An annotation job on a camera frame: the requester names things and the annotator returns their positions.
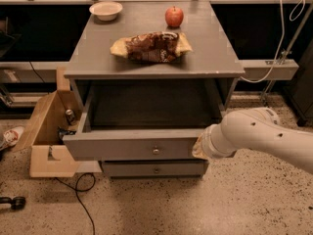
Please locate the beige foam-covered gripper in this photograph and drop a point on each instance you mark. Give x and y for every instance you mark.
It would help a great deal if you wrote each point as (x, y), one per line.
(207, 145)

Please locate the grey top drawer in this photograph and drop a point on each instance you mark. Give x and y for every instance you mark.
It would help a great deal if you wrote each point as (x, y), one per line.
(143, 120)

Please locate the grey drawer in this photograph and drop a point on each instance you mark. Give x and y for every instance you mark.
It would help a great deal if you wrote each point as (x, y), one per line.
(143, 120)
(180, 168)

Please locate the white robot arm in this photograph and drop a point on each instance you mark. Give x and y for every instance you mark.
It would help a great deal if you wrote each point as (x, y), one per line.
(256, 129)

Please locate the grey lower drawer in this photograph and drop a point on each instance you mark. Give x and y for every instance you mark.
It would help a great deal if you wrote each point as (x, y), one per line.
(180, 168)

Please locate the grey wooden cabinet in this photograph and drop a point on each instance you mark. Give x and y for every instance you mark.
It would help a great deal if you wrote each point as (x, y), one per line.
(212, 55)

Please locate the brown chip bag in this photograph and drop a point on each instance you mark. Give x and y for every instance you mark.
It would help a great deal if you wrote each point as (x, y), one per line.
(155, 47)

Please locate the red apple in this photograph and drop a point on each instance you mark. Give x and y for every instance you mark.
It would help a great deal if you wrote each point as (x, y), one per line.
(174, 16)

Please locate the metal soda can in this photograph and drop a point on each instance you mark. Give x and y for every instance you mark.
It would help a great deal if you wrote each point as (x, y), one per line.
(71, 117)

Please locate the dark crumpled snack bag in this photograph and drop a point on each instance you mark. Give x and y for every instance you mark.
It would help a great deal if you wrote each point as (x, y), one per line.
(63, 132)

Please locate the wooden box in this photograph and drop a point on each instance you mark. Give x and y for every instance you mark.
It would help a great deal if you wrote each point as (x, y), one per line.
(49, 157)

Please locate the white bowl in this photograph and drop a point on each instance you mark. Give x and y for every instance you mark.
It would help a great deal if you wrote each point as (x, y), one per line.
(106, 11)

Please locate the red white shoe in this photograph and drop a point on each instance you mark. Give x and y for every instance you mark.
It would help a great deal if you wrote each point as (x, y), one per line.
(11, 137)

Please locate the black caster wheel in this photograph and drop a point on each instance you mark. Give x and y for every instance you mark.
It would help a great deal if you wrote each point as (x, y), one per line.
(16, 203)

